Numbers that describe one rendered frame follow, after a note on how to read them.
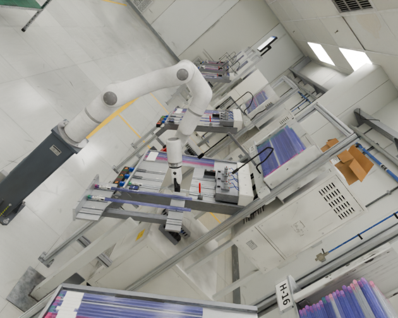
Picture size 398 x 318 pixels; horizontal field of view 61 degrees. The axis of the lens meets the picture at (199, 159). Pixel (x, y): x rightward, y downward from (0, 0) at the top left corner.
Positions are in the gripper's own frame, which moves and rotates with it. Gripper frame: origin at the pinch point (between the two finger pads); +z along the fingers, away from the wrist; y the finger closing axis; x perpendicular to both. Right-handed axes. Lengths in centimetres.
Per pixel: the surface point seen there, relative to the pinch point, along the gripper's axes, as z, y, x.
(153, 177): -1.3, 14.7, 17.2
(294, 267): 146, 109, -96
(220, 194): 0.9, -6.0, -25.9
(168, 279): 59, -10, 9
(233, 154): 29, 135, -36
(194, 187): 3.2, 9.3, -9.1
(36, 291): 42, -39, 77
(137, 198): 0.5, -10.1, 22.0
